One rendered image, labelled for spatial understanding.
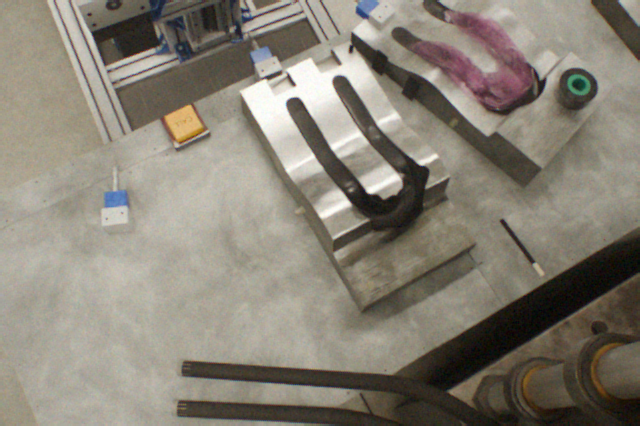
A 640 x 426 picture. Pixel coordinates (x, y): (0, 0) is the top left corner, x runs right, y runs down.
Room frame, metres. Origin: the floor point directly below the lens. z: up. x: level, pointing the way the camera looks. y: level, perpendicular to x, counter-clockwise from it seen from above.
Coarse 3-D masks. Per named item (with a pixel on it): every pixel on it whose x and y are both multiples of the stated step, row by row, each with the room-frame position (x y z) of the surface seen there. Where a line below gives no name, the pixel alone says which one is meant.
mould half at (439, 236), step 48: (336, 48) 0.79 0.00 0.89; (288, 96) 0.66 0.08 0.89; (336, 96) 0.68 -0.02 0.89; (384, 96) 0.69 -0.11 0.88; (288, 144) 0.56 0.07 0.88; (336, 144) 0.57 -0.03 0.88; (336, 192) 0.45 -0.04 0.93; (384, 192) 0.46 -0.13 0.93; (432, 192) 0.49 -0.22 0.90; (336, 240) 0.36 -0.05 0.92; (384, 240) 0.39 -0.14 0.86; (432, 240) 0.40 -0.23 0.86; (384, 288) 0.30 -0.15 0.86
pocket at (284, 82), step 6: (288, 72) 0.72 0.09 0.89; (276, 78) 0.71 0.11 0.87; (282, 78) 0.71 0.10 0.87; (288, 78) 0.72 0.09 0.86; (270, 84) 0.69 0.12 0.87; (276, 84) 0.70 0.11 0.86; (282, 84) 0.70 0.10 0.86; (288, 84) 0.70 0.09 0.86; (294, 84) 0.70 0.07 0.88; (276, 90) 0.69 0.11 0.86; (282, 90) 0.69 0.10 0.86; (276, 96) 0.67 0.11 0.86
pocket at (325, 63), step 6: (330, 54) 0.78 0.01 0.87; (336, 54) 0.77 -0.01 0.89; (318, 60) 0.76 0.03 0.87; (324, 60) 0.77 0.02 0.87; (330, 60) 0.77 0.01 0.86; (336, 60) 0.77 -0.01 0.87; (318, 66) 0.76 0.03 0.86; (324, 66) 0.76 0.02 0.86; (330, 66) 0.76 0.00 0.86; (336, 66) 0.76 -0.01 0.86; (324, 72) 0.74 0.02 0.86
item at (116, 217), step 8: (112, 168) 0.48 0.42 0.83; (112, 192) 0.43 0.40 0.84; (120, 192) 0.43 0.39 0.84; (112, 200) 0.41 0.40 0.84; (120, 200) 0.41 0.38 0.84; (104, 208) 0.39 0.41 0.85; (112, 208) 0.39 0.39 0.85; (120, 208) 0.39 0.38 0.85; (128, 208) 0.40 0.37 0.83; (104, 216) 0.37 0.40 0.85; (112, 216) 0.37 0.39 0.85; (120, 216) 0.38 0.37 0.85; (128, 216) 0.38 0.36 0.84; (104, 224) 0.36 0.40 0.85; (112, 224) 0.36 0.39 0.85; (120, 224) 0.36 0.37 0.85; (128, 224) 0.36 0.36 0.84; (112, 232) 0.35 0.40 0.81; (120, 232) 0.36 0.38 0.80
